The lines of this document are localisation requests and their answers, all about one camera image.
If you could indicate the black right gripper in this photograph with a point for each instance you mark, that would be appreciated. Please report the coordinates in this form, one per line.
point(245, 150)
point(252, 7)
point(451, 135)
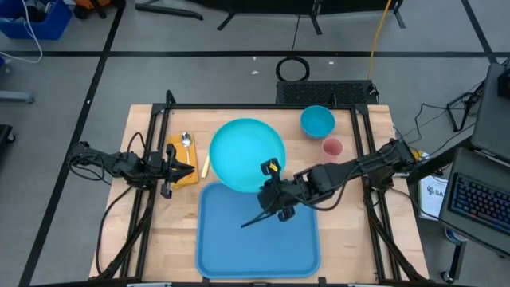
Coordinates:
point(277, 195)

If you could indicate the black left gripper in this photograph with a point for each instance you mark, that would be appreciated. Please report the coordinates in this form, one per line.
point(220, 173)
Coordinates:
point(167, 171)

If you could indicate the yellow cloth napkin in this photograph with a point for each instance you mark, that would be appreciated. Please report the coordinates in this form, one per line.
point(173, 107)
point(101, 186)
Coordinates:
point(194, 153)

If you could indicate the teal plastic plate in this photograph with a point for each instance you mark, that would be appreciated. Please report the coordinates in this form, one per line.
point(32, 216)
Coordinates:
point(239, 151)

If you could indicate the red plastic cup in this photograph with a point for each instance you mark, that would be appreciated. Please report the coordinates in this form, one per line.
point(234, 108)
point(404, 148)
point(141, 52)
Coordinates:
point(332, 147)

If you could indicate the blue plastic bowl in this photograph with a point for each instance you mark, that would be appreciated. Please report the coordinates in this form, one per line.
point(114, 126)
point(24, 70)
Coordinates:
point(317, 119)

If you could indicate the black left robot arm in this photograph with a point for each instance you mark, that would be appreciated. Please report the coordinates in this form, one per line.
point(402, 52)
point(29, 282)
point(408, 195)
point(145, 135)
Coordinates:
point(119, 163)

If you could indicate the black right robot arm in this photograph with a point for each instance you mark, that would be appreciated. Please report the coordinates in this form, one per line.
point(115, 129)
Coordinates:
point(358, 165)

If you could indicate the blue plastic tray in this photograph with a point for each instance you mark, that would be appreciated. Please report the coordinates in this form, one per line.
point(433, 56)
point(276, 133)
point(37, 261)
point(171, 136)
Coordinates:
point(259, 247)

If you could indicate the black floor bar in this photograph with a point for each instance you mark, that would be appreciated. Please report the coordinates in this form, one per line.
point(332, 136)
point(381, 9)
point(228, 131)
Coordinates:
point(167, 10)

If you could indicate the white printed paper sheet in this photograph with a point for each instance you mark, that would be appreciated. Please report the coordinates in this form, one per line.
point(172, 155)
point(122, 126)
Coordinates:
point(432, 195)

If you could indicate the black chair part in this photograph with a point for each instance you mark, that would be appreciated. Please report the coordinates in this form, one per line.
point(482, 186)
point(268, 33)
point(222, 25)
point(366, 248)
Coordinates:
point(5, 137)

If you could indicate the grey metal bar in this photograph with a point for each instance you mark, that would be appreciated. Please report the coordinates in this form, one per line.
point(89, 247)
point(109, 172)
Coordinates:
point(16, 97)

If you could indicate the orange and black bag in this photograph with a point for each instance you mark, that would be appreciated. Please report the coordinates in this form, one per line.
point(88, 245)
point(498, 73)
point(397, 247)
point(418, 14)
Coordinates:
point(89, 5)

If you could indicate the blue plastic bin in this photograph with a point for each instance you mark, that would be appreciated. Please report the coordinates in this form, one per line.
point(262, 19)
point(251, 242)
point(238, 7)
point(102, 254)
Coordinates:
point(52, 28)

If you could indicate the black cart leg with caster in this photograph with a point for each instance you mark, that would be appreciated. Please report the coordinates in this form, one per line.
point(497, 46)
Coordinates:
point(455, 259)

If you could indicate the black stand base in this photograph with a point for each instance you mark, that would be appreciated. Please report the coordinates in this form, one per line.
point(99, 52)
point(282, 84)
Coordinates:
point(315, 18)

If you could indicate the laptop with backlit keyboard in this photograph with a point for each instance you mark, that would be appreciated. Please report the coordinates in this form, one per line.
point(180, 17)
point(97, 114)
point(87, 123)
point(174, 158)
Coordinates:
point(478, 199)

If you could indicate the grey laptop lid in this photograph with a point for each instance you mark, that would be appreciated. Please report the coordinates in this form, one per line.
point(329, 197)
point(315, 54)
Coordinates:
point(492, 119)

